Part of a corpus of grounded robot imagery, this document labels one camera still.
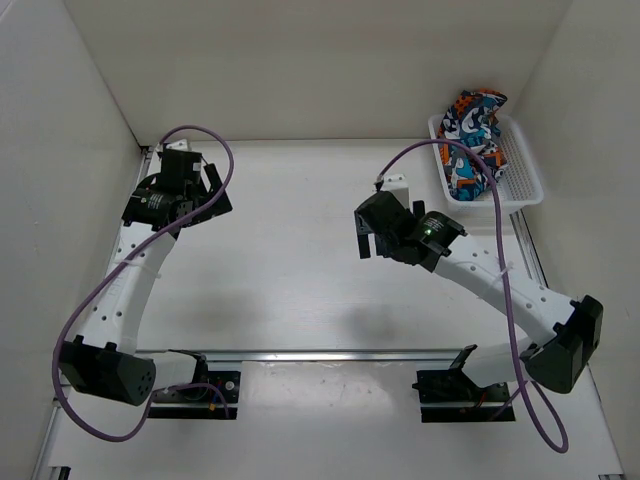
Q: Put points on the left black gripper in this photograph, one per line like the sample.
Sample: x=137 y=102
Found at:
x=213 y=177

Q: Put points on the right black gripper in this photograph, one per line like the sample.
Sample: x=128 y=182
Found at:
x=363 y=237

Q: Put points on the colourful patterned shorts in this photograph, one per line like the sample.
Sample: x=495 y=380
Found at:
x=475 y=158

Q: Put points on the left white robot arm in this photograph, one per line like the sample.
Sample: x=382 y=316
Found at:
x=101 y=359

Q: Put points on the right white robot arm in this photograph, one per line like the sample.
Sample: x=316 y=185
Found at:
x=561 y=333

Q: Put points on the white plastic basket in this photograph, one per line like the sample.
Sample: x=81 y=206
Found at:
x=519 y=187

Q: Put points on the aluminium front rail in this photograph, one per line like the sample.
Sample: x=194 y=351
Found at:
x=330 y=355

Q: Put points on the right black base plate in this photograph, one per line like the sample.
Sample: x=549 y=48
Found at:
x=460 y=400

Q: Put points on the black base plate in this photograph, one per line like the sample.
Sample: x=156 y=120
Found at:
x=203 y=403
x=460 y=400

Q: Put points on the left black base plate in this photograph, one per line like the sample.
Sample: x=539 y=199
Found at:
x=203 y=403

